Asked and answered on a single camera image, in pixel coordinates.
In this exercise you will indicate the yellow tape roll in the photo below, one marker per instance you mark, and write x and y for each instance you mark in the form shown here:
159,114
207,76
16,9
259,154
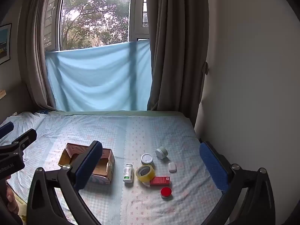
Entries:
145,173

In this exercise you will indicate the white medicine bottle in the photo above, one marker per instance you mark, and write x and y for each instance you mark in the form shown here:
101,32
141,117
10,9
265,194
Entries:
128,173

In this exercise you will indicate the checked bed sheet with bows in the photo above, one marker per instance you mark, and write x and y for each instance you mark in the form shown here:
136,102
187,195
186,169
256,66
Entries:
145,136

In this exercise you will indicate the brown window curtain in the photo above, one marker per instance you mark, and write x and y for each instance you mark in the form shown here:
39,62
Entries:
175,46
31,51

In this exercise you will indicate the grey-green round jar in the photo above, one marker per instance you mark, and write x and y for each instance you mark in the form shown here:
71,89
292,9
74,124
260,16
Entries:
161,152

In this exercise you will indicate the red carton box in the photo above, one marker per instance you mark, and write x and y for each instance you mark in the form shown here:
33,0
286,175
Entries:
160,181

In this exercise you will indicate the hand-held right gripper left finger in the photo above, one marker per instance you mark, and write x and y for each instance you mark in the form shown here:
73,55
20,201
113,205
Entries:
88,166

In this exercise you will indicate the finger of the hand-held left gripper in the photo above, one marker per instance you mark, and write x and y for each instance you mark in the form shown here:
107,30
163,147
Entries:
24,137
5,129

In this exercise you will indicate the wall poster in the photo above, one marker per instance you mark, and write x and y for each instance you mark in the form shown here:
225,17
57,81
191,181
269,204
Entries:
4,43

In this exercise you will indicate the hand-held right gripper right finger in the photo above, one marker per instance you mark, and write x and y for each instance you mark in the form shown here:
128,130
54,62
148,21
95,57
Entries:
213,166

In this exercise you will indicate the pale green bed sheet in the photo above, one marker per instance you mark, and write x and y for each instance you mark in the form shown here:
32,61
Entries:
117,113

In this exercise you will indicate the cardboard box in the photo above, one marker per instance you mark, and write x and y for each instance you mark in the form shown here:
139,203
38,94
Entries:
103,166

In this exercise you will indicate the wooden shelf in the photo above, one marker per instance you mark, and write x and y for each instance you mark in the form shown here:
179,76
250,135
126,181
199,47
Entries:
2,94

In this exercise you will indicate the person's left hand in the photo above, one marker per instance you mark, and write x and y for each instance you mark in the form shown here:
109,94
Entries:
10,194

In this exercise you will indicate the white plastic plate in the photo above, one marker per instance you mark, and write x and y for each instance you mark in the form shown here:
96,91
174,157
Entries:
147,159

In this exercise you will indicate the light blue hanging cloth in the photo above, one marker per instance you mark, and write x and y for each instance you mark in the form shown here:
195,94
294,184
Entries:
98,77

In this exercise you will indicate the small white case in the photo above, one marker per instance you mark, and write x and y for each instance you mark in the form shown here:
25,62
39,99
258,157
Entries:
172,166

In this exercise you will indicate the window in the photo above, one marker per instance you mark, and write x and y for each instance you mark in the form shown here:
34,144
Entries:
93,14

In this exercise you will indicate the red round tin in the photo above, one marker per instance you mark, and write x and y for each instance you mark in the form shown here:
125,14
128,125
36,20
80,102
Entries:
166,192

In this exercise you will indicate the curtain tieback hook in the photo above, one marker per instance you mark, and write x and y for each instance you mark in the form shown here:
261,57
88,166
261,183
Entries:
206,68

